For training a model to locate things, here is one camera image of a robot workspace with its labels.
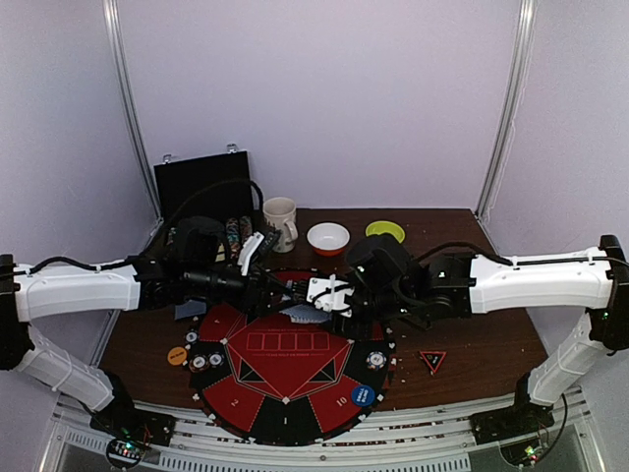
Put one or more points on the aluminium frame post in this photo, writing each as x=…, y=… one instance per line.
x=116, y=41
x=521, y=54

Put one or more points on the face-down cards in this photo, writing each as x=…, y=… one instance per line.
x=190, y=309

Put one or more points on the white floral ceramic mug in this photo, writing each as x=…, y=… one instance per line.
x=281, y=213

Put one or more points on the right aluminium frame post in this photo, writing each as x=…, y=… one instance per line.
x=521, y=54

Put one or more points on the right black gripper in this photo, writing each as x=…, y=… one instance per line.
x=361, y=305

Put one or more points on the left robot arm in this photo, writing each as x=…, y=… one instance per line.
x=194, y=265

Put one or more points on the round red black poker mat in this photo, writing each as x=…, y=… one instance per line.
x=283, y=383

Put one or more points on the orange big blind button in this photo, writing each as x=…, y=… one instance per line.
x=177, y=356

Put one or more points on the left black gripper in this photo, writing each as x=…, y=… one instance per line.
x=271, y=285

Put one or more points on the blue small blind button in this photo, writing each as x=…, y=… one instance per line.
x=363, y=395

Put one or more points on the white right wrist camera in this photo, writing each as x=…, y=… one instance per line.
x=330, y=295

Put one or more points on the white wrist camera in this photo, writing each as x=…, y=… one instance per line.
x=330, y=295
x=257, y=247

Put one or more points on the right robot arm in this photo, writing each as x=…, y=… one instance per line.
x=386, y=282

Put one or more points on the left aluminium frame post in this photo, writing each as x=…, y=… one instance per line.
x=116, y=41

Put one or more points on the grey card deck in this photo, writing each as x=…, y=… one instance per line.
x=305, y=315

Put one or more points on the lime green bowl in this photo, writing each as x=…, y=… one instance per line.
x=381, y=227

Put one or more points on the black red triangular marker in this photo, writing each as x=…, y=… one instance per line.
x=433, y=360

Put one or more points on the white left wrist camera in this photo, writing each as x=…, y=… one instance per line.
x=257, y=247

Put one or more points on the white orange bowl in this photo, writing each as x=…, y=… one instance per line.
x=328, y=239

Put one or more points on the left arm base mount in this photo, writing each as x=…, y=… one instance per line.
x=137, y=426

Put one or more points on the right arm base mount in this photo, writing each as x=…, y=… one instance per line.
x=510, y=422

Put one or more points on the stack of poker chips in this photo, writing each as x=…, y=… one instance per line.
x=376, y=360

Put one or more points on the black poker chip case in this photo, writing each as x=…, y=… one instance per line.
x=209, y=206

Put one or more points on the aluminium front rail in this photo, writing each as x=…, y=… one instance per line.
x=438, y=438

